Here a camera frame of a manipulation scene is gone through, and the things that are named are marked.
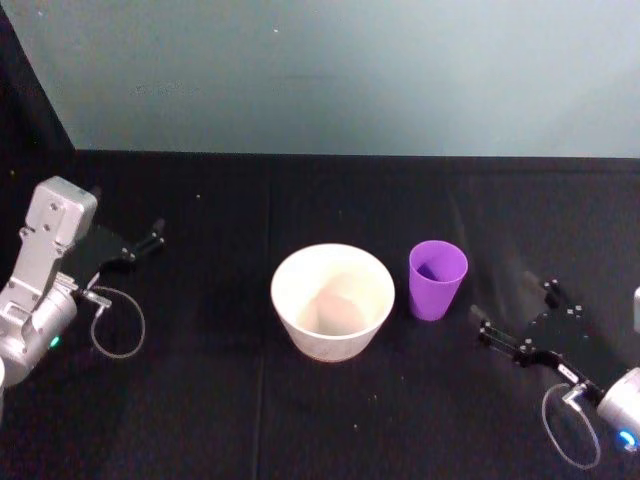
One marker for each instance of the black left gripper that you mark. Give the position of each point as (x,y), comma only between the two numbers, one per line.
(97,247)

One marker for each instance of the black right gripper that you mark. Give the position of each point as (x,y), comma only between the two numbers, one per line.
(565,335)

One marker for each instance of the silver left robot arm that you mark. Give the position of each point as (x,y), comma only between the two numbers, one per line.
(37,280)

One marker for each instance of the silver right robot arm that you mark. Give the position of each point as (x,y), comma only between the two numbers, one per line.
(622,400)

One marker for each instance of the purple plastic cup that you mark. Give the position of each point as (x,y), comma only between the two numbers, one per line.
(430,300)

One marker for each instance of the white round bowl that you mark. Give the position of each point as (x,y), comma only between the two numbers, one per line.
(300,280)

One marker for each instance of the black table cloth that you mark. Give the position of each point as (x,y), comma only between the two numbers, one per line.
(200,425)

